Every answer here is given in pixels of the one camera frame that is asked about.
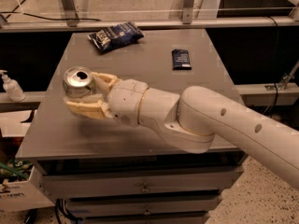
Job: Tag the blue chip bag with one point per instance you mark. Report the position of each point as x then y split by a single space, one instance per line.
116 36

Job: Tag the white pump bottle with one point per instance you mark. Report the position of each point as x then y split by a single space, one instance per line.
12 87

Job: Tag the white cardboard box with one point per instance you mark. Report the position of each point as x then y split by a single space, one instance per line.
24 194

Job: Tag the white 7up soda can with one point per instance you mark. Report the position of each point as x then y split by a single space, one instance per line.
78 82

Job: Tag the grey drawer cabinet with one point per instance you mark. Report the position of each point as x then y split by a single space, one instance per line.
112 174

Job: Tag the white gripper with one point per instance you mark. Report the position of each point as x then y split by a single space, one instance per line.
126 102

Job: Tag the left metal bracket post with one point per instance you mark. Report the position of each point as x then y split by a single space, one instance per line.
70 13

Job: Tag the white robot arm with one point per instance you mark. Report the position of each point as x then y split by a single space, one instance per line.
188 121

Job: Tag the right metal bracket post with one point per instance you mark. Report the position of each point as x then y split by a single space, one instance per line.
187 11

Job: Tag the dark blue rxbar wrapper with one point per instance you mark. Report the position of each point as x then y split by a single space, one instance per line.
181 59

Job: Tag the metal bracket post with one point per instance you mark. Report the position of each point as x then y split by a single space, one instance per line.
70 13
187 11

